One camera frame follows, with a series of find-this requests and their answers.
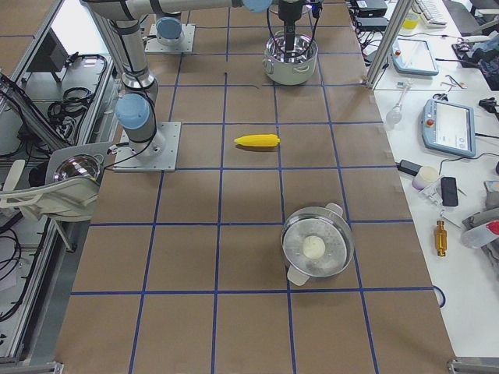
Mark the pale green electric pot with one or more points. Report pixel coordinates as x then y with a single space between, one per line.
293 70

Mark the gold brass fitting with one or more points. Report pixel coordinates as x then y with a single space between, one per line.
440 239

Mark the white paper cup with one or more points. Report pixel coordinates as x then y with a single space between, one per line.
425 176

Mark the yellow corn cob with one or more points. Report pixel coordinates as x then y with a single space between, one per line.
258 140

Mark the far teach pendant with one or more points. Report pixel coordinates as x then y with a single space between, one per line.
412 56

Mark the white steamed bun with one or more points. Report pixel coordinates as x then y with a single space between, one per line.
313 247

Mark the black power adapter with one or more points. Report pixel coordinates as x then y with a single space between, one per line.
408 167

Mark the steel steamer pot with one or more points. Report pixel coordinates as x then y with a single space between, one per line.
326 222

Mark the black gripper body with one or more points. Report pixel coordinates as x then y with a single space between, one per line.
289 12

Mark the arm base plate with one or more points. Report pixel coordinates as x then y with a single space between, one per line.
161 155
156 44

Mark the black phone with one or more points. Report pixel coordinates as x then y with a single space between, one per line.
449 192

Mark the teach pendant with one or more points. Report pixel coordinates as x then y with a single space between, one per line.
448 128
412 56

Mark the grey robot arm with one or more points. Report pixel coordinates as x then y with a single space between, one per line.
289 12
147 137

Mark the aluminium frame post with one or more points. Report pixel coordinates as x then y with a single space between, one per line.
400 11

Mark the near teach pendant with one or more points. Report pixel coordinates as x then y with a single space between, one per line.
448 128

